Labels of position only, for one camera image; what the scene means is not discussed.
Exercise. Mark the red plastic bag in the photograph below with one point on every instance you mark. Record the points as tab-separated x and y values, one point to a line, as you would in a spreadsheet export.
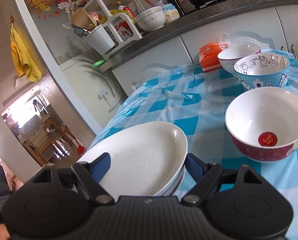
81	150

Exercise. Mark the wooden spatula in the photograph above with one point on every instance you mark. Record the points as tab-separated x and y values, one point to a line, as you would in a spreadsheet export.
81	19

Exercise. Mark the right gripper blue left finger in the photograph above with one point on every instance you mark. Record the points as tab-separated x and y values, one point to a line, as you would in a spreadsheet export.
89	175

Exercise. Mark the green floral plate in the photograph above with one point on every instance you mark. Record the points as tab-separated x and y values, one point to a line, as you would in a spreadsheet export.
173	186

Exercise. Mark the dark soy sauce bottle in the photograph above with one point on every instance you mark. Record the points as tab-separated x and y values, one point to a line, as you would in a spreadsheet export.
172	0

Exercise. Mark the person's hand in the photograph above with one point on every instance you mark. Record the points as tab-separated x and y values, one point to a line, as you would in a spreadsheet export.
4	234

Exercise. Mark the white utensil cup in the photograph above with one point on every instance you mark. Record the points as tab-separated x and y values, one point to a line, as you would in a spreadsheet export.
100	40

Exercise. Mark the white floral bowl on counter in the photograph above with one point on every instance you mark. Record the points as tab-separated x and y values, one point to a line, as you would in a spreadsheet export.
151	19

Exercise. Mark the red and white bowl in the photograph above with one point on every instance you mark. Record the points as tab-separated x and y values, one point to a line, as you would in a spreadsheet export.
263	123

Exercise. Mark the white condiment rack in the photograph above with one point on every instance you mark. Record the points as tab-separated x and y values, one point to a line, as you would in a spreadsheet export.
118	24

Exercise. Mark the small blue patterned bowl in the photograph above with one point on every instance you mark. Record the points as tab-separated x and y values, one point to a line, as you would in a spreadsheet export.
171	13

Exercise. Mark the white flower wall hook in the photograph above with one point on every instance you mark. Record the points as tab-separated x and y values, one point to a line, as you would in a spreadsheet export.
102	93

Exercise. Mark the white bowl purple rim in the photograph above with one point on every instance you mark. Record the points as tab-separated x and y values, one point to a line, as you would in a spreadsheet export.
230	56

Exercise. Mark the white plate with grey pattern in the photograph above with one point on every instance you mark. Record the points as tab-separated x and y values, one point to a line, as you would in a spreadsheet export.
181	168

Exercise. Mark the wooden dining chair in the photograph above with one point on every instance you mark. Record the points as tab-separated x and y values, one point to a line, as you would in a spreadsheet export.
40	143

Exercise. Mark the yellow hanging towel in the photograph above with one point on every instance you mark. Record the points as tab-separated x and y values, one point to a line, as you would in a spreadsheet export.
23	62

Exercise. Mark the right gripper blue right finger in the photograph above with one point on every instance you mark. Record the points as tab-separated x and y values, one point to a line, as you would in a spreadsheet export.
206	176

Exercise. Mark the orange tissue pack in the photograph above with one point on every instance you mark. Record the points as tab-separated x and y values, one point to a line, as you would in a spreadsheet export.
208	54

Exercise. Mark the blue cartoon bowl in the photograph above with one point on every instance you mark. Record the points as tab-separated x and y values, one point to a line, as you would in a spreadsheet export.
263	70

